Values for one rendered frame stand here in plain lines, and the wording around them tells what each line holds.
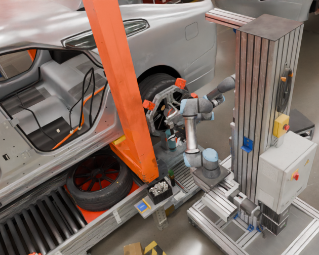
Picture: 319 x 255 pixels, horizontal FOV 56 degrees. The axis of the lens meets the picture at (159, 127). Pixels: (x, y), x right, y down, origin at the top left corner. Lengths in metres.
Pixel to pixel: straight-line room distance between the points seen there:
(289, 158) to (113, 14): 1.43
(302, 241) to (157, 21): 2.28
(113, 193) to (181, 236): 0.79
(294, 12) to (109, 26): 3.39
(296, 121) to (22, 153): 2.88
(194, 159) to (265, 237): 1.01
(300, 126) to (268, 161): 1.68
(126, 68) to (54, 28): 0.75
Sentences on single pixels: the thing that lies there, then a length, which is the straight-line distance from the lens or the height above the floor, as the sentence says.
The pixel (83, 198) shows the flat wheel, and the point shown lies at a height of 0.50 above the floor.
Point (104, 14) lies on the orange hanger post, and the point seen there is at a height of 2.14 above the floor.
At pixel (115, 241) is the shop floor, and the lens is 3.28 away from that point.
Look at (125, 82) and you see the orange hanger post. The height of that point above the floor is 1.64.
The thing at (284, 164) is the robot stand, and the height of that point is 1.23.
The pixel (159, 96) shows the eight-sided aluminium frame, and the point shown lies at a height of 1.12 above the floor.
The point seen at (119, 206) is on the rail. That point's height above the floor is 0.39.
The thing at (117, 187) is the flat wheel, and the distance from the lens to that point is 3.00.
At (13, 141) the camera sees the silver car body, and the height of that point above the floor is 1.29.
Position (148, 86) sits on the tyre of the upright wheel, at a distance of 2.97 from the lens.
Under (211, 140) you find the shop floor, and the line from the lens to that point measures 3.95.
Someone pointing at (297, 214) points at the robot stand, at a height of 0.21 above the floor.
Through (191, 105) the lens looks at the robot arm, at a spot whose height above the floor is 1.39.
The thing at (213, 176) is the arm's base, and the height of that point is 0.85.
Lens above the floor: 2.77
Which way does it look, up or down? 41 degrees down
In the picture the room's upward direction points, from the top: 12 degrees counter-clockwise
